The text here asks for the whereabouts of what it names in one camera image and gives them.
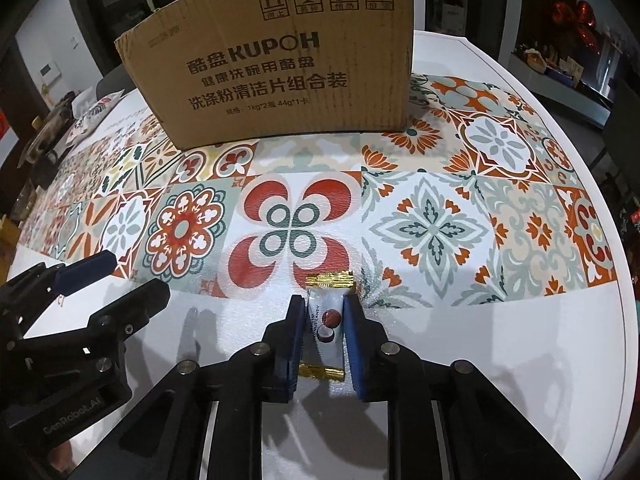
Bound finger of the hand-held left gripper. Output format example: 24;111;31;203
0;251;119;297
20;278;172;361

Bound grey chair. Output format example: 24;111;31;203
102;66;138;96

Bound white and gold snack bar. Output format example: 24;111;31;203
299;270;357;385

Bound brown cardboard box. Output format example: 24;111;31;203
114;0;417;151

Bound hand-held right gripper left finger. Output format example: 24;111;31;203
117;295;307;480

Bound dark clutter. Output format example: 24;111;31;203
17;95;78;181

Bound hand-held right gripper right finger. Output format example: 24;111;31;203
342;292;551;480

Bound tile-patterned white tablecloth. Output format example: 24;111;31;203
0;30;633;480

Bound patterned cushion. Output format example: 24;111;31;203
66;90;127;145

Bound red heart balloons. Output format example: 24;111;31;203
551;0;602;57

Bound cluttered side counter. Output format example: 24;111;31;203
515;42;613;131

